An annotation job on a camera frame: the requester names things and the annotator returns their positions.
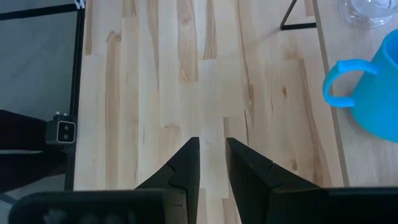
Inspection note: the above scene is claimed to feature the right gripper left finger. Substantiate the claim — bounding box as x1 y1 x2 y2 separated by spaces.
134 136 201 224

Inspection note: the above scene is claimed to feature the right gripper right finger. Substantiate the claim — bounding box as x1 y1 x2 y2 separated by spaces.
225 137 322 224

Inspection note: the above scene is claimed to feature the clear glass footed mug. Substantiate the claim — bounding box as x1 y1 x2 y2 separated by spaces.
338 0 396 29

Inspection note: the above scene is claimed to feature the wooden shelf with black frame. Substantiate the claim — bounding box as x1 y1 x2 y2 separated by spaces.
279 0 398 188

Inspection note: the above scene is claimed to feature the blue plastic mug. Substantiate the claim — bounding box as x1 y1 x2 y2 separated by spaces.
322 29 398 143

